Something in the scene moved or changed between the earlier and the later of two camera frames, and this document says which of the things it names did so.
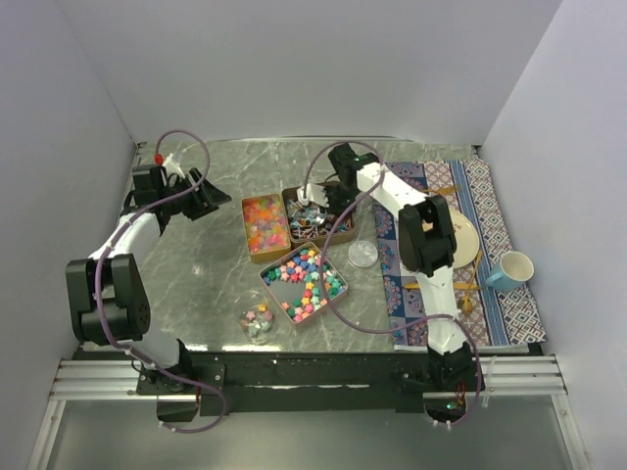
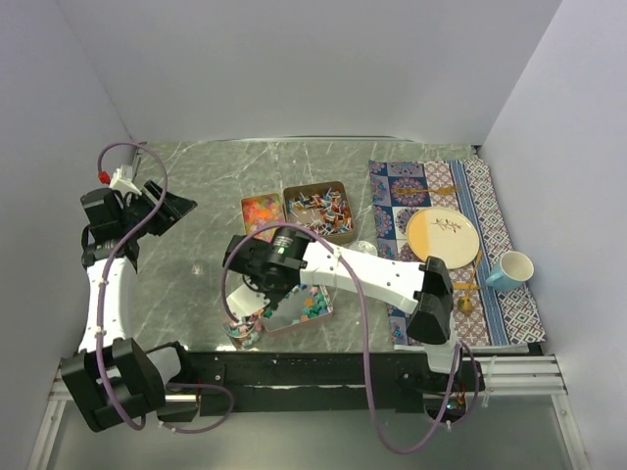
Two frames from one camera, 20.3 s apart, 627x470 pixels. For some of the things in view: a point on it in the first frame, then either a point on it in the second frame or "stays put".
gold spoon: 446,190 stays put
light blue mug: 511,269 stays put
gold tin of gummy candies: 266,226 stays put
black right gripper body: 340,198 -> 271,291
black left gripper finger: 210,194 -> 171,207
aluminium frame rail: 118,379 stays put
